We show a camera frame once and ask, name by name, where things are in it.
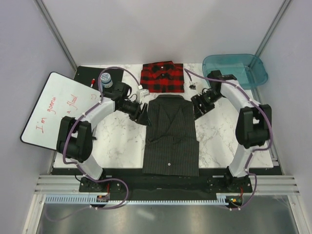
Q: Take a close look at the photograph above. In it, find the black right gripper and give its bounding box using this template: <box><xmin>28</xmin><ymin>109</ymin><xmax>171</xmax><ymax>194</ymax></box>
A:
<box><xmin>190</xmin><ymin>90</ymin><xmax>222</xmax><ymax>120</ymax></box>

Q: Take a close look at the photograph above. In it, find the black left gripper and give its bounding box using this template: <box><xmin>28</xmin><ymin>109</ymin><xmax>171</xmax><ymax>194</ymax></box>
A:
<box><xmin>118</xmin><ymin>99</ymin><xmax>152</xmax><ymax>128</ymax></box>

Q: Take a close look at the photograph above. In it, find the dark grey pinstripe shirt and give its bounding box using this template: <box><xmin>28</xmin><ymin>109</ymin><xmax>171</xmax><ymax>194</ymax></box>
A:
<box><xmin>142</xmin><ymin>95</ymin><xmax>199</xmax><ymax>176</ymax></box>

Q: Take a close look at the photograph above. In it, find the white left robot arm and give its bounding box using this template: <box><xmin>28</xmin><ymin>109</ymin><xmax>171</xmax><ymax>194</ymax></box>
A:
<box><xmin>56</xmin><ymin>82</ymin><xmax>151</xmax><ymax>192</ymax></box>

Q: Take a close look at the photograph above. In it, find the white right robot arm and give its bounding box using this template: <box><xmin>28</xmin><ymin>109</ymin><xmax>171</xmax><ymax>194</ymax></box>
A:
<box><xmin>191</xmin><ymin>70</ymin><xmax>273</xmax><ymax>192</ymax></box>

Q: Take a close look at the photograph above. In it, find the small blue white jar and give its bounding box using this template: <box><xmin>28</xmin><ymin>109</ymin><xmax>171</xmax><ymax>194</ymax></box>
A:
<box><xmin>100</xmin><ymin>72</ymin><xmax>113</xmax><ymax>88</ymax></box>

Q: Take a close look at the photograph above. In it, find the red black plaid shirt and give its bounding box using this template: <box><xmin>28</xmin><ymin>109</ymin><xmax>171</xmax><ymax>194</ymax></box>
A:
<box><xmin>140</xmin><ymin>61</ymin><xmax>184</xmax><ymax>93</ymax></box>

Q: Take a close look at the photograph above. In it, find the red whiteboard marker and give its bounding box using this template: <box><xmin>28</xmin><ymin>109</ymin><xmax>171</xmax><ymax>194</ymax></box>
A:
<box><xmin>90</xmin><ymin>79</ymin><xmax>95</xmax><ymax>88</ymax></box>

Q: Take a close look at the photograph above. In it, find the teal transparent plastic bin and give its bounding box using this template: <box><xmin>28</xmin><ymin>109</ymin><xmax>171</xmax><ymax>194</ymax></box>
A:
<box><xmin>202</xmin><ymin>54</ymin><xmax>268</xmax><ymax>90</ymax></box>

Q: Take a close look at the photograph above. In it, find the black mat green edge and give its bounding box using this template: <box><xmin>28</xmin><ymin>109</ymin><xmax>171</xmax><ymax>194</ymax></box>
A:
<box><xmin>74</xmin><ymin>66</ymin><xmax>124</xmax><ymax>94</ymax></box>

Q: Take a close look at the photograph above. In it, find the white whiteboard with red writing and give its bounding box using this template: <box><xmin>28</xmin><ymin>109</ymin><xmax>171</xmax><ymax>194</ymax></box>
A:
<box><xmin>20</xmin><ymin>72</ymin><xmax>100</xmax><ymax>150</ymax></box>

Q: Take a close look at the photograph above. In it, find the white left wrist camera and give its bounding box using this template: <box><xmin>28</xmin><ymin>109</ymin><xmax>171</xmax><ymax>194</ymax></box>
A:
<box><xmin>136</xmin><ymin>85</ymin><xmax>150</xmax><ymax>103</ymax></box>

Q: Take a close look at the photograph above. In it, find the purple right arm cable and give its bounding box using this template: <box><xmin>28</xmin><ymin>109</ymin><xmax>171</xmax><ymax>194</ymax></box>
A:
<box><xmin>184</xmin><ymin>68</ymin><xmax>272</xmax><ymax>211</ymax></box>

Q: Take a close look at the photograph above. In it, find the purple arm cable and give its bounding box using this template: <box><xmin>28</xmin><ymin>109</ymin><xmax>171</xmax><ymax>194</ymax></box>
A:
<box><xmin>184</xmin><ymin>68</ymin><xmax>272</xmax><ymax>211</ymax></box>
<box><xmin>62</xmin><ymin>66</ymin><xmax>143</xmax><ymax>210</ymax></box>

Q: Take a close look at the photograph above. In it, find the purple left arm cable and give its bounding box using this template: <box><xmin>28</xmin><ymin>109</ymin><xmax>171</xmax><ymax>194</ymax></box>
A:
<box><xmin>62</xmin><ymin>66</ymin><xmax>143</xmax><ymax>210</ymax></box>

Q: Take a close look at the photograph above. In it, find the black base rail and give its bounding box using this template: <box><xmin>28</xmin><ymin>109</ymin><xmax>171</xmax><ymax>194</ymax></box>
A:
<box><xmin>79</xmin><ymin>168</ymin><xmax>253</xmax><ymax>200</ymax></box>

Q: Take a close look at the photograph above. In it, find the light blue cable duct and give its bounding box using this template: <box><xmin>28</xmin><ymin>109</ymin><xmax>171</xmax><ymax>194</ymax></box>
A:
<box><xmin>45</xmin><ymin>195</ymin><xmax>243</xmax><ymax>205</ymax></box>

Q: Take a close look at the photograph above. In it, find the aluminium frame post right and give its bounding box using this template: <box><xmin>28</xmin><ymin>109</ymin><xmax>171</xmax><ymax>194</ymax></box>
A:
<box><xmin>254</xmin><ymin>0</ymin><xmax>292</xmax><ymax>57</ymax></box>

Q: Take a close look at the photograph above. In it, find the aluminium frame post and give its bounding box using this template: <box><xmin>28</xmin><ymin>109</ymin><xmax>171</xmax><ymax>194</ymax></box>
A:
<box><xmin>34</xmin><ymin>0</ymin><xmax>78</xmax><ymax>71</ymax></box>
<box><xmin>254</xmin><ymin>0</ymin><xmax>292</xmax><ymax>57</ymax></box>

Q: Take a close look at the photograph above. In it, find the aluminium frame post left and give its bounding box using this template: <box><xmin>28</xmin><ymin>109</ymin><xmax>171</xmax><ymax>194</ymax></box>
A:
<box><xmin>34</xmin><ymin>0</ymin><xmax>78</xmax><ymax>71</ymax></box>

